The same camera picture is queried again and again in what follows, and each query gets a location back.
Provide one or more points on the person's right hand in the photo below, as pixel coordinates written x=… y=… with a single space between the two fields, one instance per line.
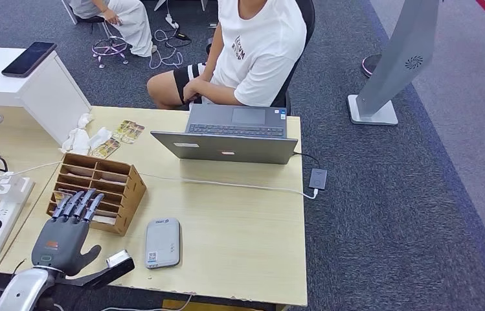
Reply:
x=194 y=86

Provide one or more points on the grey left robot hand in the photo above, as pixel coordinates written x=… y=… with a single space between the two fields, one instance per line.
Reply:
x=60 y=244

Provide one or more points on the person's left hand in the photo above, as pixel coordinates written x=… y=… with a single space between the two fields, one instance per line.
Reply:
x=198 y=98

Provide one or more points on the patterned room key card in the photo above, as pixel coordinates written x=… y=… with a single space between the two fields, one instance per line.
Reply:
x=58 y=196

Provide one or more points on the grey card reader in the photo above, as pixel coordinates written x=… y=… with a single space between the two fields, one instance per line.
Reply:
x=163 y=242

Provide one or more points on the person's left forearm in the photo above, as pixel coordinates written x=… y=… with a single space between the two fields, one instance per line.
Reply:
x=223 y=95

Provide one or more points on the person's right forearm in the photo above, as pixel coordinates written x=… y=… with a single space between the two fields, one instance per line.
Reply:
x=210 y=56

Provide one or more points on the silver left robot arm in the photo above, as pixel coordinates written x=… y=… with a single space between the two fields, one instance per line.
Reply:
x=19 y=292

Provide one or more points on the white card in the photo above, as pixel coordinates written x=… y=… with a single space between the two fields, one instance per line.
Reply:
x=104 y=219

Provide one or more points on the wooden card organizer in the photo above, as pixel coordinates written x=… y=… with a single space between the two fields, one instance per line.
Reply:
x=113 y=180

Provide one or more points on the patterned yellow card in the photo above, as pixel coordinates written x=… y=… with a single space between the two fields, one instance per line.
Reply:
x=118 y=129
x=105 y=148

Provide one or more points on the background person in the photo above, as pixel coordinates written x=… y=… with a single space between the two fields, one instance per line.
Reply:
x=133 y=25

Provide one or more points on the grey laptop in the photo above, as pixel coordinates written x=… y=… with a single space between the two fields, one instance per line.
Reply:
x=225 y=149

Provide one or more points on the white floor power strip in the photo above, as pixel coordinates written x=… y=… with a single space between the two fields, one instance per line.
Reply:
x=171 y=21

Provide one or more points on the white charger plug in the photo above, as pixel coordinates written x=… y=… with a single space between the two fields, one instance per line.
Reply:
x=10 y=189

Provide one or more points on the metal stool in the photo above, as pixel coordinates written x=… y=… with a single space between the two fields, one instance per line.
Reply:
x=110 y=46

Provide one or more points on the crumpled white tissue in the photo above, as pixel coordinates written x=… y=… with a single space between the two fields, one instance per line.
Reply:
x=77 y=139

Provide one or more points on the black office chair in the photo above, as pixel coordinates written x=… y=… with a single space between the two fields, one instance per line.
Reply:
x=306 y=17

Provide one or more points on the black power adapter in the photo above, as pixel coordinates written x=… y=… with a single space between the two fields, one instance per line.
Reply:
x=318 y=179

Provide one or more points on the white cabinet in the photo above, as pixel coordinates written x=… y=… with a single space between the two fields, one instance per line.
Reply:
x=49 y=98

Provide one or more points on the black smartphone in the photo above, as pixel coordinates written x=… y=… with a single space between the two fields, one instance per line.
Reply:
x=28 y=59

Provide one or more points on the round black base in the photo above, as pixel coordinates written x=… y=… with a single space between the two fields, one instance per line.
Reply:
x=369 y=66

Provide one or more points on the grey kiosk stand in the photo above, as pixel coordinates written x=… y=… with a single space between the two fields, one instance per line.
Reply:
x=396 y=51

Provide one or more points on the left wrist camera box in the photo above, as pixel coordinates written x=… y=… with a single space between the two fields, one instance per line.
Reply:
x=117 y=259

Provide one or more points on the white frame leg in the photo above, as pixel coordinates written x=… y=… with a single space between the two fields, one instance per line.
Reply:
x=69 y=12

